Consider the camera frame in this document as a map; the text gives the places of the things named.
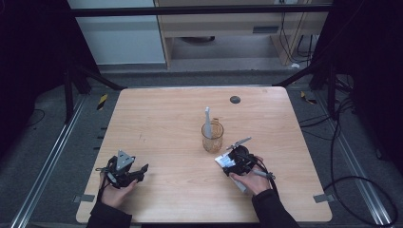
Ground person's left hand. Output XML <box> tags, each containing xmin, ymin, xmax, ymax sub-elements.
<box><xmin>99</xmin><ymin>172</ymin><xmax>140</xmax><ymax>209</ymax></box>

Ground thick black floor cable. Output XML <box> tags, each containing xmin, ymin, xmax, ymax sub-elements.
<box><xmin>322</xmin><ymin>97</ymin><xmax>399</xmax><ymax>228</ymax></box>

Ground white cabinet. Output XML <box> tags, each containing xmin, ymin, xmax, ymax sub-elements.
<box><xmin>67</xmin><ymin>0</ymin><xmax>166</xmax><ymax>67</ymax></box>

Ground aluminium floor rail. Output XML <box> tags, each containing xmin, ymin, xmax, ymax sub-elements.
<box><xmin>9</xmin><ymin>94</ymin><xmax>87</xmax><ymax>228</ymax></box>
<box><xmin>315</xmin><ymin>91</ymin><xmax>394</xmax><ymax>227</ymax></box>

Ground light wooden desk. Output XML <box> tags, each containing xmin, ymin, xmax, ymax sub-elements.
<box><xmin>154</xmin><ymin>0</ymin><xmax>332</xmax><ymax>69</ymax></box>

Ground white electric toothbrush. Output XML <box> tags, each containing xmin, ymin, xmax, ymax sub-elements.
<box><xmin>202</xmin><ymin>106</ymin><xmax>214</xmax><ymax>140</ymax></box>

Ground amber glass cup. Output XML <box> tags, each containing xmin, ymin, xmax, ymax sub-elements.
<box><xmin>201</xmin><ymin>118</ymin><xmax>225</xmax><ymax>154</ymax></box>

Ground person's right hand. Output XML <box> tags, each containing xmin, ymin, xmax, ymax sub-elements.
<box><xmin>229</xmin><ymin>156</ymin><xmax>272</xmax><ymax>196</ymax></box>

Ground right hand-held gripper cable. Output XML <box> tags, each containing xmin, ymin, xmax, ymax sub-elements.
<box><xmin>251</xmin><ymin>160</ymin><xmax>281</xmax><ymax>196</ymax></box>

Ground grey tape piece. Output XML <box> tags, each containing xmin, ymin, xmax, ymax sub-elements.
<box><xmin>313</xmin><ymin>193</ymin><xmax>336</xmax><ymax>204</ymax></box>
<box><xmin>73</xmin><ymin>194</ymin><xmax>96</xmax><ymax>203</ymax></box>

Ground yellow black striped tape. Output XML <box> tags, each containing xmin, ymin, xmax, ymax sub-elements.
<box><xmin>299</xmin><ymin>90</ymin><xmax>317</xmax><ymax>105</ymax></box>
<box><xmin>96</xmin><ymin>93</ymin><xmax>109</xmax><ymax>111</ymax></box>

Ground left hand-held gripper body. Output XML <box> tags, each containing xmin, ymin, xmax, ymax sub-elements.
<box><xmin>106</xmin><ymin>149</ymin><xmax>141</xmax><ymax>189</ymax></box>

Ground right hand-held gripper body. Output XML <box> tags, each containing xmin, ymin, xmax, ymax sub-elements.
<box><xmin>225</xmin><ymin>136</ymin><xmax>259</xmax><ymax>176</ymax></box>

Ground black metal stand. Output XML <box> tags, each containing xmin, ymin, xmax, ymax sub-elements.
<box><xmin>273</xmin><ymin>61</ymin><xmax>337</xmax><ymax>121</ymax></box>
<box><xmin>62</xmin><ymin>61</ymin><xmax>126</xmax><ymax>124</ymax></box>

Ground black horizontal frame bar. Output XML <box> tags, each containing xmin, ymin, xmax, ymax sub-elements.
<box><xmin>67</xmin><ymin>5</ymin><xmax>333</xmax><ymax>17</ymax></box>

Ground black curtain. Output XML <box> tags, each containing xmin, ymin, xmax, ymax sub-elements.
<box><xmin>312</xmin><ymin>0</ymin><xmax>403</xmax><ymax>175</ymax></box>
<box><xmin>0</xmin><ymin>0</ymin><xmax>99</xmax><ymax>153</ymax></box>

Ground white toothpaste tube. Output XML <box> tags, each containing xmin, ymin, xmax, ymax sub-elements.
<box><xmin>214</xmin><ymin>151</ymin><xmax>249</xmax><ymax>194</ymax></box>

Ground black hanging desk cables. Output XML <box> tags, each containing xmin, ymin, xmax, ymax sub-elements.
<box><xmin>278</xmin><ymin>11</ymin><xmax>318</xmax><ymax>65</ymax></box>

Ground thin black floor cable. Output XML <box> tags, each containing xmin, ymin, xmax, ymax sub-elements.
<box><xmin>18</xmin><ymin>108</ymin><xmax>46</xmax><ymax>130</ymax></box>

